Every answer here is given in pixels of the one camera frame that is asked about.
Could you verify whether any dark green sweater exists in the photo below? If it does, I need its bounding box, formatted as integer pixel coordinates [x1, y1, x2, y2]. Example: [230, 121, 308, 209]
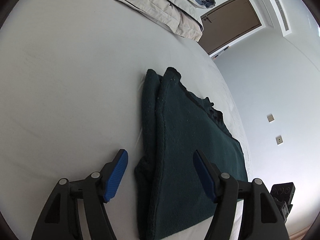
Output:
[135, 67, 247, 239]

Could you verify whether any white ceiling air vent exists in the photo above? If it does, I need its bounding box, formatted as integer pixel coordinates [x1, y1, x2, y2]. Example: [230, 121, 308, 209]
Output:
[270, 0, 292, 37]

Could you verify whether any brown wooden door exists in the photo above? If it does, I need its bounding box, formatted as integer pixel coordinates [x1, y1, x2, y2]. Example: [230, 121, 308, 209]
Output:
[199, 0, 262, 55]

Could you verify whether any beige wall switch upper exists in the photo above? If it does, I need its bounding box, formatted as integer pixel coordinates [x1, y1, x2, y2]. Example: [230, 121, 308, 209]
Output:
[267, 114, 274, 122]

